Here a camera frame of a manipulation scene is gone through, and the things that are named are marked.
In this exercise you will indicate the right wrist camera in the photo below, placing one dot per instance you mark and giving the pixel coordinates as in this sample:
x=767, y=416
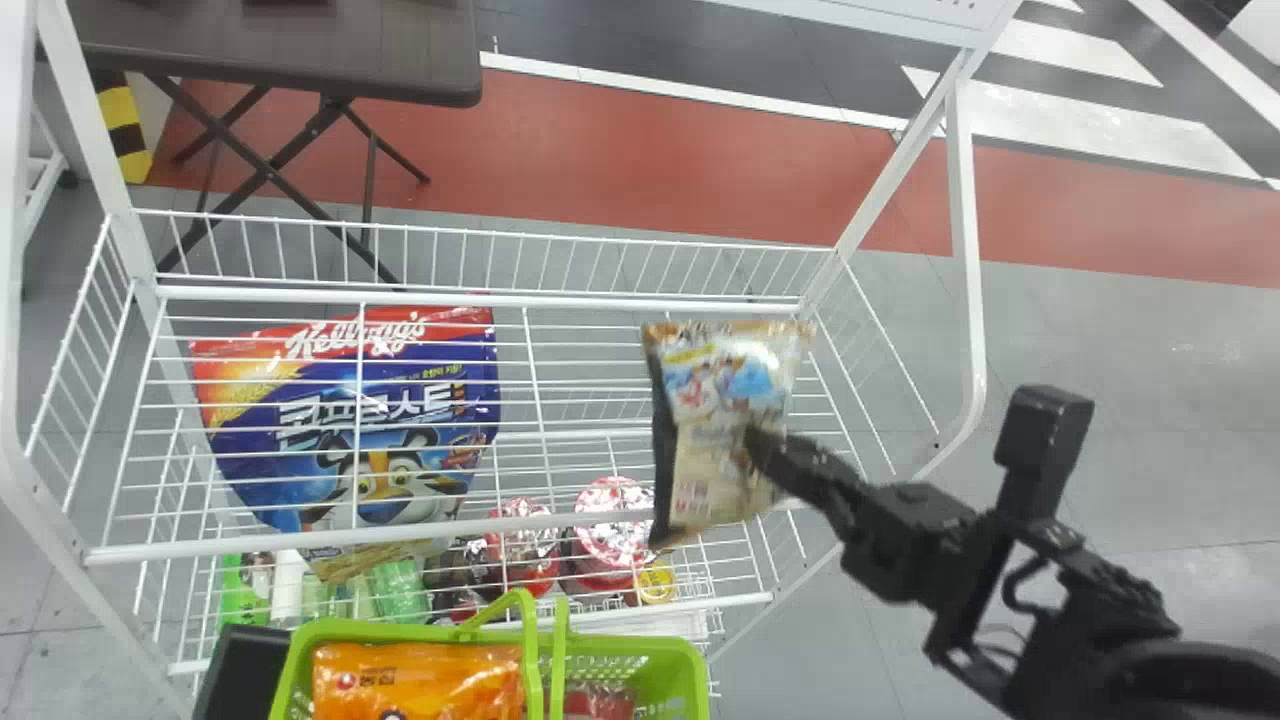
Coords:
x=1040, y=440

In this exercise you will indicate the yellow black striped post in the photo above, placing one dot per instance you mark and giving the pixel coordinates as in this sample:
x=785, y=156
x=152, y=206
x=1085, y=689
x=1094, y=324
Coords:
x=122, y=115

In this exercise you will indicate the orange snack packet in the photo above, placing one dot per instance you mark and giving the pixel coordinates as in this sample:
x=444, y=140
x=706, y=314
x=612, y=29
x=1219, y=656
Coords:
x=410, y=685

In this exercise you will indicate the yellow can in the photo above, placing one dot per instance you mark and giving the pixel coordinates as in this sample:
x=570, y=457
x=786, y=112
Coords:
x=656, y=583

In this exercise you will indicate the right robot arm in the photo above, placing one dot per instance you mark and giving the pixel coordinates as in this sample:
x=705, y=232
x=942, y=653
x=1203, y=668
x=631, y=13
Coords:
x=1110, y=630

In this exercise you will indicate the red noodle cup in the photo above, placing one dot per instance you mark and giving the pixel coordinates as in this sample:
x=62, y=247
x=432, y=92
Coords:
x=612, y=530
x=525, y=550

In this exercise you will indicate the dark side table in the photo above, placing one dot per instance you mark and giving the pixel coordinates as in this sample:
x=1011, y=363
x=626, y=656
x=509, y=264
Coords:
x=300, y=50

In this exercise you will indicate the beige snack packet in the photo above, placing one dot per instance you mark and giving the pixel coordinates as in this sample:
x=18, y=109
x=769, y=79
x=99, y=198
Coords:
x=715, y=400

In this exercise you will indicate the white bottle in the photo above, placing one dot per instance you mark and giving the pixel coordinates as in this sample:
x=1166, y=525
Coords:
x=290, y=585

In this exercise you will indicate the green basket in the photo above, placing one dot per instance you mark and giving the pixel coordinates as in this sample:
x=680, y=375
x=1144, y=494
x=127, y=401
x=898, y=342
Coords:
x=300, y=660

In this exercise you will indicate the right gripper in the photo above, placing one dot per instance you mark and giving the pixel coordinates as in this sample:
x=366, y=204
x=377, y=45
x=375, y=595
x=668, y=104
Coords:
x=910, y=540

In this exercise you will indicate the green bottle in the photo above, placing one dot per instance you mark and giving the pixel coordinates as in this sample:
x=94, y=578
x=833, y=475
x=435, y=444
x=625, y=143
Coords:
x=400, y=590
x=238, y=595

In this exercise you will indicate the blue cereal bag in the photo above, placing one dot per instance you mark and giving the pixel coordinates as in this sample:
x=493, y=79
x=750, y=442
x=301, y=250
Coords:
x=330, y=400

